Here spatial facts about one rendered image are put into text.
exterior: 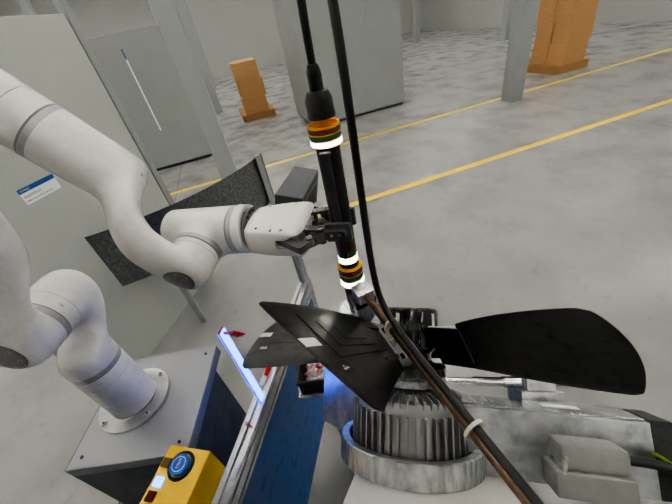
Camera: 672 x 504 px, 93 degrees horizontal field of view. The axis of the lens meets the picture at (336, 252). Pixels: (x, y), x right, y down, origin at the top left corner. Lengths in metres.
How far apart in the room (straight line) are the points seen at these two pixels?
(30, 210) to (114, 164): 1.69
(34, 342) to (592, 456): 0.99
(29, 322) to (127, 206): 0.38
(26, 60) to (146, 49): 4.10
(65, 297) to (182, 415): 0.42
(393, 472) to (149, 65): 6.31
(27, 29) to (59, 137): 1.95
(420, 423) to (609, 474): 0.27
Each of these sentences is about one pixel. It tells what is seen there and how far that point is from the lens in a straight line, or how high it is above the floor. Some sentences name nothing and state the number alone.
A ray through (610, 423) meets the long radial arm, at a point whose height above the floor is 1.14.
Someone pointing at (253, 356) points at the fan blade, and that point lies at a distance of 0.75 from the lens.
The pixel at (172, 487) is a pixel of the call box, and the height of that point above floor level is 1.07.
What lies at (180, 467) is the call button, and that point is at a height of 1.08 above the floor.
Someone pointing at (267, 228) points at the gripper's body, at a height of 1.50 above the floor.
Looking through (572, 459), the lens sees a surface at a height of 1.16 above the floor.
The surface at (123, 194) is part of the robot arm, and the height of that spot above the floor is 1.59.
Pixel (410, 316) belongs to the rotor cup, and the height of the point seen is 1.26.
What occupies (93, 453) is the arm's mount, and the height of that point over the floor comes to 0.96.
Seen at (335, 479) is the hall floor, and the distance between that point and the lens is 1.86.
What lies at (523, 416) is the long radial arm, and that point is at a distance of 0.71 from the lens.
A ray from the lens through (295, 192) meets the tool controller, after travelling 1.23.
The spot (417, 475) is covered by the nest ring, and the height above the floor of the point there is 1.16.
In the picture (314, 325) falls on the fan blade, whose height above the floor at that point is 1.41.
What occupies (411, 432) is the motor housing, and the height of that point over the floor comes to 1.17.
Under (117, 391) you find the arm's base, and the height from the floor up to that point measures 1.08.
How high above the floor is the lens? 1.75
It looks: 37 degrees down
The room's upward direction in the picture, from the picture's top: 12 degrees counter-clockwise
